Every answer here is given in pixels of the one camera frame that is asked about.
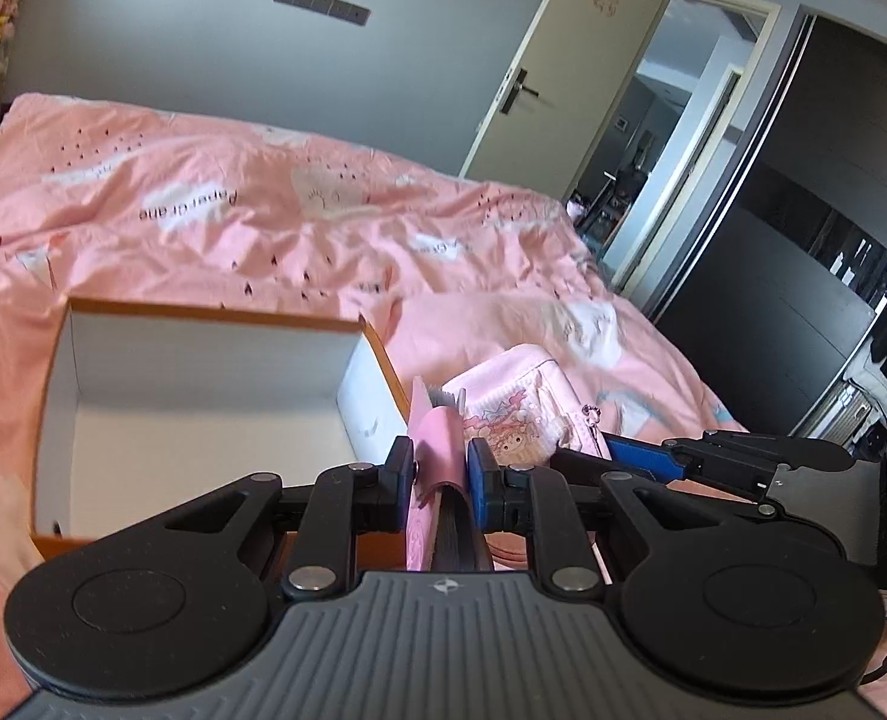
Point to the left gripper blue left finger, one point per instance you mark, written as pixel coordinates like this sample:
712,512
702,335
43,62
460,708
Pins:
329,515

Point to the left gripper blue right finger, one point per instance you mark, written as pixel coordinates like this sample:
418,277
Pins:
538,505

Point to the pink wallet case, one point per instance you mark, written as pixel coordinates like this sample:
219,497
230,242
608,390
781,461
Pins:
435,428

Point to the pink cartoon pouch bag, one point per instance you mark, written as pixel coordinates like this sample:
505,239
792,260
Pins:
525,407

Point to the cream bedroom door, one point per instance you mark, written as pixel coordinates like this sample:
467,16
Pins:
560,91

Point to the black wardrobe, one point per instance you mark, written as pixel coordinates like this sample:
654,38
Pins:
794,273

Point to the orange cardboard box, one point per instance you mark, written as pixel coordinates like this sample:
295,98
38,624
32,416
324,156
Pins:
145,406

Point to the pink printed bed duvet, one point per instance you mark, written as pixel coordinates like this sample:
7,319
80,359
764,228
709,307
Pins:
107,201

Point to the grey wall switch panel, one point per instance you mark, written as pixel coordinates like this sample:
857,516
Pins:
336,9

